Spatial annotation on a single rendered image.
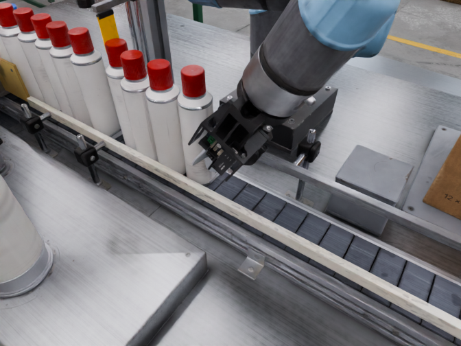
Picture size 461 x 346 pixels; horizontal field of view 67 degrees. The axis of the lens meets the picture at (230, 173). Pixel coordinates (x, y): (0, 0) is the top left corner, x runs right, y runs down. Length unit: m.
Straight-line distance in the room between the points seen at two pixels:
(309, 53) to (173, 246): 0.34
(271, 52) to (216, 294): 0.35
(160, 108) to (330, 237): 0.32
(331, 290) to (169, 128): 0.33
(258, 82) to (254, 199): 0.27
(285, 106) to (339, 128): 0.49
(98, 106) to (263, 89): 0.40
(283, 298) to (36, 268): 0.34
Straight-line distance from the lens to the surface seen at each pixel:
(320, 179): 0.52
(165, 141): 0.57
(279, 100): 0.36
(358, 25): 0.31
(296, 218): 0.57
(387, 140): 0.85
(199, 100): 0.50
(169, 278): 0.51
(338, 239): 0.56
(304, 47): 0.32
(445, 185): 0.67
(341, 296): 0.54
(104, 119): 0.71
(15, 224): 0.49
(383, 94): 1.01
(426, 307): 0.50
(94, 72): 0.67
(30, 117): 0.79
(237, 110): 0.37
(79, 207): 0.62
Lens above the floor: 1.32
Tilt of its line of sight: 44 degrees down
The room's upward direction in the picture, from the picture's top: straight up
